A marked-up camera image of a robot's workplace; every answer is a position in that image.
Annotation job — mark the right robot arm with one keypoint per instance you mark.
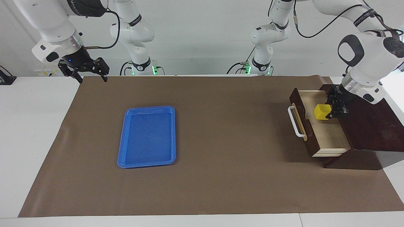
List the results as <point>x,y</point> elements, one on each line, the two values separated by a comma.
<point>53,22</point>

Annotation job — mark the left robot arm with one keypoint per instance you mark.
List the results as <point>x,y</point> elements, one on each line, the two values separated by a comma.
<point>369,60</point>

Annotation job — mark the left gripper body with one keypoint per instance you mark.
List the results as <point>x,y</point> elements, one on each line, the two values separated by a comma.
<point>342,94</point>

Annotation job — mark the dark brown wooden cabinet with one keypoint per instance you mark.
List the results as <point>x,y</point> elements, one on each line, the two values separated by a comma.
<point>374,126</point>

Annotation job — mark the blue plastic tray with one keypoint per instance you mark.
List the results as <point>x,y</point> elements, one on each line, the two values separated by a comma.
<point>147,137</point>

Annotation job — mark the yellow block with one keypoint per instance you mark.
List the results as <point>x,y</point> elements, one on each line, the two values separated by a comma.
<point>322,112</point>

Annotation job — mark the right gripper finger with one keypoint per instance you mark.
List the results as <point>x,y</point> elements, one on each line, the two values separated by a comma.
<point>100,67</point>
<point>73,72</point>

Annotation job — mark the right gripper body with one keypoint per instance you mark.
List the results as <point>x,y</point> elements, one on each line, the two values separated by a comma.
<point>77,58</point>

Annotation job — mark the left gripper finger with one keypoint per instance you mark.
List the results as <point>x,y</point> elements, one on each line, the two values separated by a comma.
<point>329,100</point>
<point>341,109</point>

